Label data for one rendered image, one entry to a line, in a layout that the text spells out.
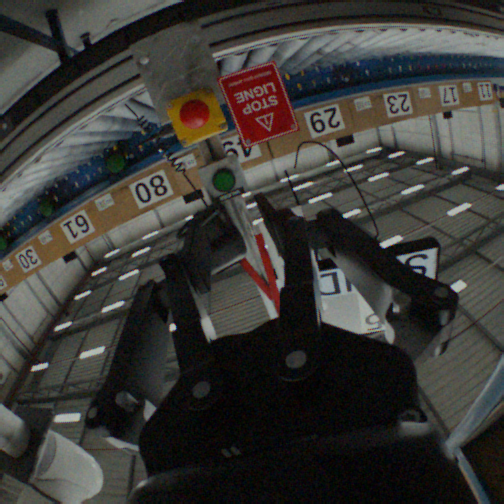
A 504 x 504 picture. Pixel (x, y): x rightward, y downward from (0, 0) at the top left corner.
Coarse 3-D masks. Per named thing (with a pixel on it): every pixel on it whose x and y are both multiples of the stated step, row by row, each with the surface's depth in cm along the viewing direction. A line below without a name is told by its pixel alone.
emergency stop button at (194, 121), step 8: (184, 104) 29; (192, 104) 28; (200, 104) 29; (184, 112) 29; (192, 112) 29; (200, 112) 29; (208, 112) 29; (184, 120) 29; (192, 120) 29; (200, 120) 29; (192, 128) 30
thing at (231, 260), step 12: (216, 204) 42; (204, 216) 41; (216, 216) 42; (204, 228) 42; (216, 228) 42; (228, 228) 44; (216, 240) 43; (228, 240) 42; (240, 240) 43; (216, 252) 42; (228, 252) 43; (240, 252) 43; (216, 264) 43; (228, 264) 44
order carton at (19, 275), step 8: (32, 240) 99; (24, 248) 100; (40, 248) 102; (8, 256) 100; (40, 256) 103; (0, 264) 101; (16, 264) 103; (40, 264) 105; (48, 264) 106; (8, 272) 104; (16, 272) 104; (24, 272) 105; (32, 272) 106; (16, 280) 106
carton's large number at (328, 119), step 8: (336, 104) 93; (312, 112) 93; (320, 112) 94; (328, 112) 94; (336, 112) 94; (312, 120) 95; (320, 120) 95; (328, 120) 95; (336, 120) 96; (312, 128) 96; (320, 128) 96; (328, 128) 97; (336, 128) 97; (312, 136) 98
